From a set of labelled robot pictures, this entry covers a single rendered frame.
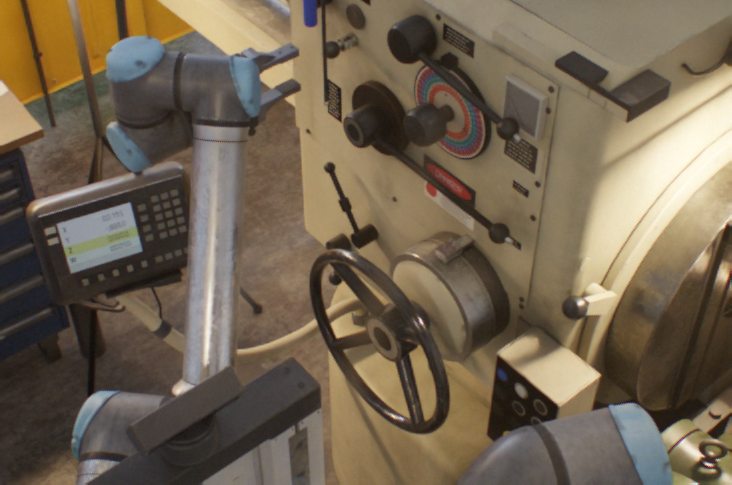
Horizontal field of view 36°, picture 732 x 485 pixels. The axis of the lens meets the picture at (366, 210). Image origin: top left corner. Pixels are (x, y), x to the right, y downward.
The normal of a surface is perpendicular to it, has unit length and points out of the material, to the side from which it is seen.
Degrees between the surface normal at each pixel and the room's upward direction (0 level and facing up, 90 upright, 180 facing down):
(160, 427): 28
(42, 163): 0
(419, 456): 90
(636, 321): 73
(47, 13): 90
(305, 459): 90
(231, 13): 0
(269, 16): 0
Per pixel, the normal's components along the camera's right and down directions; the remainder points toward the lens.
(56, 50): 0.65, 0.52
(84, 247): 0.40, 0.34
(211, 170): -0.11, 0.14
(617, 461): 0.15, -0.22
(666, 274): -0.59, -0.12
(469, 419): 0.00, -0.73
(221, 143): 0.20, 0.16
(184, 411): 0.30, -0.39
